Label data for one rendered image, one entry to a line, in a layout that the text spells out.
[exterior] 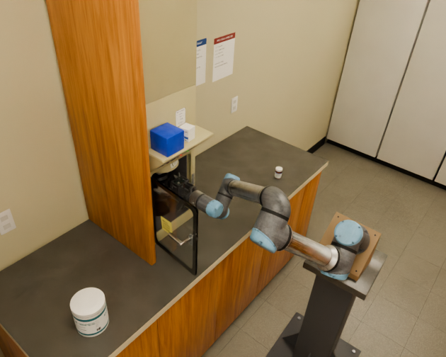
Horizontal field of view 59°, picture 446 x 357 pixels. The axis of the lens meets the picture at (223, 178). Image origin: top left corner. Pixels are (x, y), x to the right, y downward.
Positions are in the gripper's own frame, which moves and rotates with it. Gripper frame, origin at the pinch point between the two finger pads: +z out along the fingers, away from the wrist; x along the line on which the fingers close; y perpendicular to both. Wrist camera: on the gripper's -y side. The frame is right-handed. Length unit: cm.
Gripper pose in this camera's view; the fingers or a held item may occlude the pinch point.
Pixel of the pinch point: (163, 183)
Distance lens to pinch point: 197.7
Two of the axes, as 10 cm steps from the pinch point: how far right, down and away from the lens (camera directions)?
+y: 0.5, -8.0, -5.9
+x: -6.3, 4.3, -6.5
